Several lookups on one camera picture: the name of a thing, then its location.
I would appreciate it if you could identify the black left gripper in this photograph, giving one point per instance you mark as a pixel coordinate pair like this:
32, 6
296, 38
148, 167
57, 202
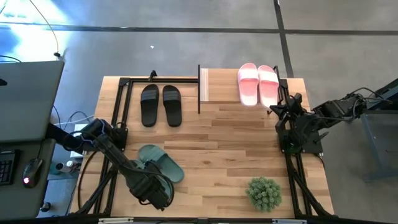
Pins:
146, 186

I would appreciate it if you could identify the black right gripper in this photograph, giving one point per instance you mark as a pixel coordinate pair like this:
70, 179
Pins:
290, 109

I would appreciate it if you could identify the pink slide sandal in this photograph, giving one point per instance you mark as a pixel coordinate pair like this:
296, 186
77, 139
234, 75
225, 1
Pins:
268, 87
248, 84

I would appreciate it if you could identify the black slide sandal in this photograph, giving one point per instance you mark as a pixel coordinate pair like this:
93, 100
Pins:
150, 105
172, 105

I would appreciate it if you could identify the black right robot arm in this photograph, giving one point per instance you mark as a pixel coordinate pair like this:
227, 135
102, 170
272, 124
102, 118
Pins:
329, 112

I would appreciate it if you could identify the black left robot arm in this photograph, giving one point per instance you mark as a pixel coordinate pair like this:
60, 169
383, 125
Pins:
115, 152

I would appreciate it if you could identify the wooden shelf with black posts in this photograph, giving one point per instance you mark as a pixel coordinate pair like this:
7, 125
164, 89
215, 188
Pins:
222, 85

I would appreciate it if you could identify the small white bottle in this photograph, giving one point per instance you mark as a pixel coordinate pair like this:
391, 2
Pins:
66, 167

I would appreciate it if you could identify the green artificial ball plant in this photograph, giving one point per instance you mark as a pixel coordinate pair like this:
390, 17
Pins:
264, 194

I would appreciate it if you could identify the white power strip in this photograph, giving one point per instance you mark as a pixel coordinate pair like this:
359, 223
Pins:
80, 127

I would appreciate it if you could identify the small black knob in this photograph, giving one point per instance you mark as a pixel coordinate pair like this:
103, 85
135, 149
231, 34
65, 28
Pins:
45, 207

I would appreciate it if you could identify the blue-grey metal cart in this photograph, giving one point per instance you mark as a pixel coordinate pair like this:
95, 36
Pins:
381, 140

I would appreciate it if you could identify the black clamp knob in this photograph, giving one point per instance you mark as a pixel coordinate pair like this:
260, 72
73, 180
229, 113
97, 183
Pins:
152, 74

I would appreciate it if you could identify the black computer mouse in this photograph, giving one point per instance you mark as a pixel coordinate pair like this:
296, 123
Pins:
32, 172

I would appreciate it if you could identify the dark grey side desk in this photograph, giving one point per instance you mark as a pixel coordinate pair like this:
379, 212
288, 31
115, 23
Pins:
18, 202

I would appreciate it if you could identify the black keyboard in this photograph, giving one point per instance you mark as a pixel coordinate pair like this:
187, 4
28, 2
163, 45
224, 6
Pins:
5, 169

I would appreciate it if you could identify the grey monitor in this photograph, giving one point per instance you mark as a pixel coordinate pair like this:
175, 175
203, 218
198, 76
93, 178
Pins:
28, 99

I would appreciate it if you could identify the silver metal bracket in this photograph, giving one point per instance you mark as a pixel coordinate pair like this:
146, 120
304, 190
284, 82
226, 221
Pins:
115, 221
289, 221

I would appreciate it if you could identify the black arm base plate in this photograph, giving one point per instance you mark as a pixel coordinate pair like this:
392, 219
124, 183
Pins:
311, 149
121, 140

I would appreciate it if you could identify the black aluminium frame rails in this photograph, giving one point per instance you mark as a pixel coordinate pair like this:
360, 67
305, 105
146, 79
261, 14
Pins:
298, 186
124, 81

